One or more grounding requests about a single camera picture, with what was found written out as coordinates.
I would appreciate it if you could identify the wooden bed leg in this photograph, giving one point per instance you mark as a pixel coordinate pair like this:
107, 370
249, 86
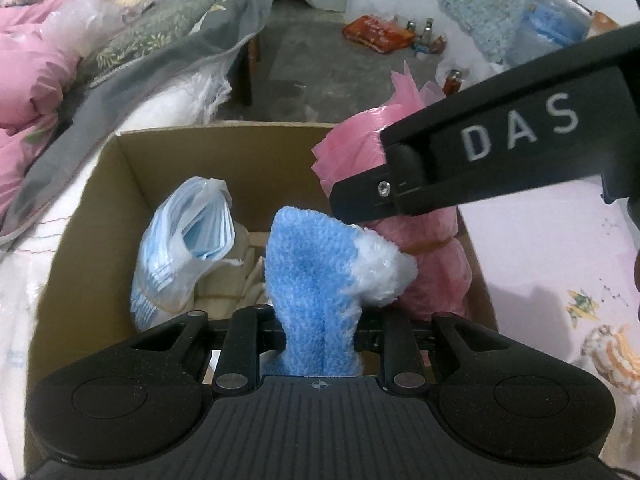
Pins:
247, 70

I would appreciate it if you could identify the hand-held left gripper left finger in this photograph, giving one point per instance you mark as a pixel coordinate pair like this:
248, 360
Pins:
250, 332

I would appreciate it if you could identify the grey floral quilt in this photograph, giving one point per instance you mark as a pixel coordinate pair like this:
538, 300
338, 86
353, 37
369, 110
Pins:
165, 50

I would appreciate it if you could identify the brown cardboard box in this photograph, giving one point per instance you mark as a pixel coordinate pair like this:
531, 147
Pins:
85, 260

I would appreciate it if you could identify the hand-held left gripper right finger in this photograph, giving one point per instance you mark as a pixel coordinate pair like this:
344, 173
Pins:
395, 342

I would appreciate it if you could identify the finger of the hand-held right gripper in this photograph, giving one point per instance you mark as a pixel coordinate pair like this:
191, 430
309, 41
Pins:
370, 197

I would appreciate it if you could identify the red snack bag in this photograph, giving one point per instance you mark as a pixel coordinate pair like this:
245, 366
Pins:
377, 34

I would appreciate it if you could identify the pack of blue face masks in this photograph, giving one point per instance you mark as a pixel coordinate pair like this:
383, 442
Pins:
170, 250

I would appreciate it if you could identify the pink blanket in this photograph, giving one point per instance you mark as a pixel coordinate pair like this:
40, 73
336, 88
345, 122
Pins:
30, 85

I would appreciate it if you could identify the dark glass bottle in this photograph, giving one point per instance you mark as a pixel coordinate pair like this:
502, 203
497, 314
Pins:
429, 29

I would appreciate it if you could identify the blue and white fuzzy sock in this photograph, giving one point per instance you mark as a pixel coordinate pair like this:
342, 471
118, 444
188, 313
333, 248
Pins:
305, 270

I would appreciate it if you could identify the patchwork printed cloth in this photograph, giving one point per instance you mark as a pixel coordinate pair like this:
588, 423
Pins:
604, 22

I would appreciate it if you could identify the blue floral hanging cloth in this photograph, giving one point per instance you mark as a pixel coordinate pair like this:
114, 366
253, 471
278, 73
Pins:
480, 5

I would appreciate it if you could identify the clear plastic bag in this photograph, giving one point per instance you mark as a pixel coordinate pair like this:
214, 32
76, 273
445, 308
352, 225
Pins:
90, 15

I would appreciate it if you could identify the blue water jug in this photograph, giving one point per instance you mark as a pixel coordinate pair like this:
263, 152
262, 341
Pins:
550, 25

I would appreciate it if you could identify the pink plastic bag bundle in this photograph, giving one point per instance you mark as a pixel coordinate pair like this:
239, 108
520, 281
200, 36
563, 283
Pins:
430, 270

